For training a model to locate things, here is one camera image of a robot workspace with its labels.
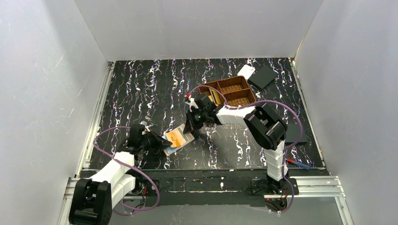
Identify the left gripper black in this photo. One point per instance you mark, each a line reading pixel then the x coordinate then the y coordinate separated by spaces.
pixel 150 141

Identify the black flat box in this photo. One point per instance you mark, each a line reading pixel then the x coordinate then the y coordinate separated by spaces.
pixel 262 78

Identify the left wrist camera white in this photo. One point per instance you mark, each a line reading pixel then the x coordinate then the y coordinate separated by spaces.
pixel 145 124

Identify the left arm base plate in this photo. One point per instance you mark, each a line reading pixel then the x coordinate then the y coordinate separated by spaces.
pixel 145 188

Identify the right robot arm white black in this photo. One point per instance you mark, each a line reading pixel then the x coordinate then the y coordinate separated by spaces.
pixel 266 127

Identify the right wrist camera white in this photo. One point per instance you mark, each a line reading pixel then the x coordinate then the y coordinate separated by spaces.
pixel 189 100

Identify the gold credit card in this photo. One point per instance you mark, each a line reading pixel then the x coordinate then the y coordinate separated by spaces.
pixel 177 137

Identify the brown woven divided basket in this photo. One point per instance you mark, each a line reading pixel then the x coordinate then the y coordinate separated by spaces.
pixel 236 90

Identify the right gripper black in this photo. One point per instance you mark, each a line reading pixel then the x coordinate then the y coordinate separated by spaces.
pixel 195 118

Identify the red blue screwdriver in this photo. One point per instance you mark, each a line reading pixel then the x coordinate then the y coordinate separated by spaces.
pixel 298 164

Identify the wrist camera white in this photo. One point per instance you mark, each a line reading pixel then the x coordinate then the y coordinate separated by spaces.
pixel 145 124
pixel 189 100

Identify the black pad on table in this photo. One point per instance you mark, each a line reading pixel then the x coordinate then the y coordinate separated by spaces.
pixel 292 135

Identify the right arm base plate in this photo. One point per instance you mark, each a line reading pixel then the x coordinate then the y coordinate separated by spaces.
pixel 265 186

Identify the white small box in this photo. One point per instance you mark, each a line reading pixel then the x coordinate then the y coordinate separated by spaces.
pixel 246 71

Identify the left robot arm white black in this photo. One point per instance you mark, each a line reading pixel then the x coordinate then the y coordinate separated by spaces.
pixel 94 198

